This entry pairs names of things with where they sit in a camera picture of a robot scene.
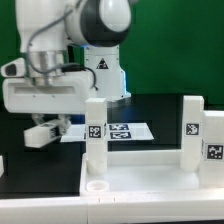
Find white desk top tray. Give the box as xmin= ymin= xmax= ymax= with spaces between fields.
xmin=80 ymin=150 xmax=224 ymax=196

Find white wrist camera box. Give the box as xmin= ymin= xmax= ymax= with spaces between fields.
xmin=1 ymin=58 xmax=26 ymax=78

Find black cables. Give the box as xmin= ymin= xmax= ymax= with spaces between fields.
xmin=61 ymin=63 xmax=98 ymax=92

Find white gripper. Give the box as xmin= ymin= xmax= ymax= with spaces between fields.
xmin=3 ymin=71 xmax=96 ymax=134

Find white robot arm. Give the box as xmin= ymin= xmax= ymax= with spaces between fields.
xmin=1 ymin=0 xmax=132 ymax=134

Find white L-shaped obstacle wall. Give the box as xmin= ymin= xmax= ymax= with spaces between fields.
xmin=0 ymin=192 xmax=224 ymax=224

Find white marker sheet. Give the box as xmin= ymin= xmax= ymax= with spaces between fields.
xmin=61 ymin=123 xmax=154 ymax=143

